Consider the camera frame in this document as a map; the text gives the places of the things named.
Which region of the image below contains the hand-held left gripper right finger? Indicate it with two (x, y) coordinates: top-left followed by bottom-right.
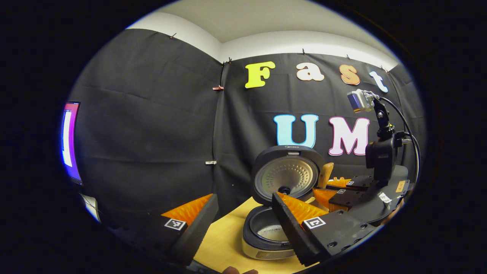
(272, 192), (377, 267)

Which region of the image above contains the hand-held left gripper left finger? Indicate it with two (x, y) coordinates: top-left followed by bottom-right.
(114, 193), (220, 266)

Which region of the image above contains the white rice heap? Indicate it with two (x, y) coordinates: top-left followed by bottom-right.
(257, 225), (290, 242)

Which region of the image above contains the dark blue rice cooker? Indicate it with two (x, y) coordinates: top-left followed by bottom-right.
(242, 145), (327, 261)

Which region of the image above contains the black backdrop cloth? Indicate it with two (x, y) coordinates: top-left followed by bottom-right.
(68, 29), (427, 229)

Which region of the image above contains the white side desk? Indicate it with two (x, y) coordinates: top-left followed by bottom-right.
(81, 194), (102, 222)

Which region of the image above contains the computer monitor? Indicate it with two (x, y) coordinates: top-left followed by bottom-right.
(61, 101), (82, 185)

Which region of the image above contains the black cable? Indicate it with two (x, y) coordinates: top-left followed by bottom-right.
(379, 96), (421, 184)

